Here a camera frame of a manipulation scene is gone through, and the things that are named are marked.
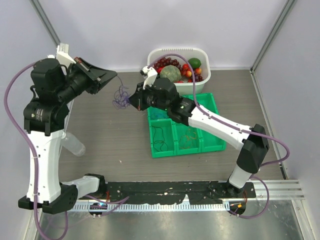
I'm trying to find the red grape bunch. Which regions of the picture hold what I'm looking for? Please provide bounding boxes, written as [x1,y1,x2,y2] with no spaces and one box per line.
[153,57,182,73]

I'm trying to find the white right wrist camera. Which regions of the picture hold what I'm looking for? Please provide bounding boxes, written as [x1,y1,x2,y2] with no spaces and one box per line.
[140,66,158,89]

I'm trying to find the white cable duct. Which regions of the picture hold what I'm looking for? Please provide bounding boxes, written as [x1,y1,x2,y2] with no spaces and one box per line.
[69,201,230,213]

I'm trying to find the purple cable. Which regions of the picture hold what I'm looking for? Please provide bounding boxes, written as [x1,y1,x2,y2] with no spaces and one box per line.
[111,76,132,111]

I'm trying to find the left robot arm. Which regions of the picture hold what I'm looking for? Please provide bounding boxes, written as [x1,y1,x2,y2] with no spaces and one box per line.
[18,57,118,215]

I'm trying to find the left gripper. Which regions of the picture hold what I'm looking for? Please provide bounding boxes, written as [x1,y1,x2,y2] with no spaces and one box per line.
[56,56,117,104]

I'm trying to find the green lime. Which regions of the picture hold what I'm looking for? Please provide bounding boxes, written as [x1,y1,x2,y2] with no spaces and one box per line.
[188,57,202,69]

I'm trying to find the brown cable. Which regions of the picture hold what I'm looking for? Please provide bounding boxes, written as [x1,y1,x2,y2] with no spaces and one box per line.
[152,124,170,153]

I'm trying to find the white plastic basin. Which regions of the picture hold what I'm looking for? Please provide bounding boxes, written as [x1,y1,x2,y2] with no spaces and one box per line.
[147,47,211,95]

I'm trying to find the orange cable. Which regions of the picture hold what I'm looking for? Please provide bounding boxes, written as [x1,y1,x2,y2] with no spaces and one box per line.
[179,128,198,150]

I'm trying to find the clear plastic bottle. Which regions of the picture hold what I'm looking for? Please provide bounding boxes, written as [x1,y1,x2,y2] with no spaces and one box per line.
[61,132,86,157]

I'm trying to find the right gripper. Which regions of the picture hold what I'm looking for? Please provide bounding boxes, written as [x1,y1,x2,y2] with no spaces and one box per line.
[127,81,170,113]

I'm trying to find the green compartment tray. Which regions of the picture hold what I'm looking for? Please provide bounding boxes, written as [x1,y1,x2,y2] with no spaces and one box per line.
[147,107,227,158]

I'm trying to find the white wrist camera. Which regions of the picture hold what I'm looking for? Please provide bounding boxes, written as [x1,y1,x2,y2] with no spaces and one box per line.
[140,66,158,89]
[47,43,76,68]

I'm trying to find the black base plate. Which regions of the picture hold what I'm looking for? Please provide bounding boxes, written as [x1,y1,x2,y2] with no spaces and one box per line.
[90,180,256,205]

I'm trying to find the red cherries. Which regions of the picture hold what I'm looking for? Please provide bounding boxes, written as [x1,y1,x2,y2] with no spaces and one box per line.
[179,63,204,83]

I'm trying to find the blue cable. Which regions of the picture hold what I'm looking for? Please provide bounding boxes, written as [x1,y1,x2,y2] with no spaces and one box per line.
[149,111,167,121]

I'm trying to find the purple left arm hose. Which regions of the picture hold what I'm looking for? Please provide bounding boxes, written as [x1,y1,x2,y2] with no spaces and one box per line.
[3,62,70,240]

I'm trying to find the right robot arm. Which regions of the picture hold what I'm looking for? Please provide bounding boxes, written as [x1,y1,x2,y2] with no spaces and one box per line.
[129,78,270,198]

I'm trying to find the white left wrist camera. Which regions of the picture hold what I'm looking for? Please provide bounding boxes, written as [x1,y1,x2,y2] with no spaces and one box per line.
[47,43,76,68]

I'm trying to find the green melon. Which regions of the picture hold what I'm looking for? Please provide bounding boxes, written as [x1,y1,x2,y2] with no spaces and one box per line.
[159,65,182,83]

